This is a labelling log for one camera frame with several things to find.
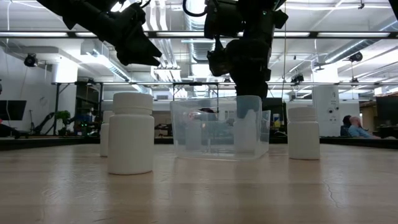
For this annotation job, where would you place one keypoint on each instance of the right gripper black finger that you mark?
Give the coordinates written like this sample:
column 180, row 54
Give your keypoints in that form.
column 250, row 90

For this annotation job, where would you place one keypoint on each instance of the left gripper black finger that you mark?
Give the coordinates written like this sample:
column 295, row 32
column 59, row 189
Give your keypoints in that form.
column 136, row 60
column 143, row 45

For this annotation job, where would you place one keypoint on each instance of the white pill bottle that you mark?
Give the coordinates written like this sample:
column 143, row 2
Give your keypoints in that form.
column 104, row 137
column 130, row 140
column 303, row 137
column 245, row 137

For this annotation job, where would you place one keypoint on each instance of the black background robot arm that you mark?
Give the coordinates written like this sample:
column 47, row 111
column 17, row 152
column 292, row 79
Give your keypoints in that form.
column 46, row 119

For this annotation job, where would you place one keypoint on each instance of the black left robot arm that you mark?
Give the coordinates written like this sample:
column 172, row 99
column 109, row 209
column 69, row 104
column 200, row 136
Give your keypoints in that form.
column 77, row 12

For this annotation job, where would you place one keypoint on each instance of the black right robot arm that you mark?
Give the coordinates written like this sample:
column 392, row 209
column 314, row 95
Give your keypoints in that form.
column 258, row 18

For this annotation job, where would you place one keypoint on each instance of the clear plastic basket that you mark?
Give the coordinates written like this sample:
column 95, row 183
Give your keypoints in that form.
column 217, row 146

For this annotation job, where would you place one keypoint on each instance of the yellow and blue container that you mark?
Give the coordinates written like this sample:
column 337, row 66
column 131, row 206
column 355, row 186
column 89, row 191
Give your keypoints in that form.
column 276, row 121

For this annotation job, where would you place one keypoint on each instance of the black ceiling spotlight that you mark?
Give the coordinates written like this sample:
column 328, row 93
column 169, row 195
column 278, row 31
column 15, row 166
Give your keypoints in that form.
column 297, row 77
column 355, row 56
column 31, row 60

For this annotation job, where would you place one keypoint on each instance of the black shelf rack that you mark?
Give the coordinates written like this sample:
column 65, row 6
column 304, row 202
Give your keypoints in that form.
column 84, row 96

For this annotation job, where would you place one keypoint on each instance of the green potted plant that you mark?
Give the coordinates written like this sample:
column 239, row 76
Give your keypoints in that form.
column 63, row 115

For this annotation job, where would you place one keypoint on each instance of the person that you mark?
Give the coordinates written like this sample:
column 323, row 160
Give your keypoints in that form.
column 345, row 121
column 357, row 130

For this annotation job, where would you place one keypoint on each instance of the black monitor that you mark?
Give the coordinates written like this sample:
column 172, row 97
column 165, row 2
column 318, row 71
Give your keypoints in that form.
column 12, row 110

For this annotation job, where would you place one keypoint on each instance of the dark screen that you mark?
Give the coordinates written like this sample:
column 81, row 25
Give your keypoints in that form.
column 387, row 109

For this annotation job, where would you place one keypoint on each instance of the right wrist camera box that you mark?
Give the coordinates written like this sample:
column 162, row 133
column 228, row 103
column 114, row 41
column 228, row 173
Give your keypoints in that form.
column 217, row 62

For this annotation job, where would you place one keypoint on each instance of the black table frame rail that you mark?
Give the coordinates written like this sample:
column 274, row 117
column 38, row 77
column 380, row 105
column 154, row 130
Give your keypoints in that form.
column 46, row 143

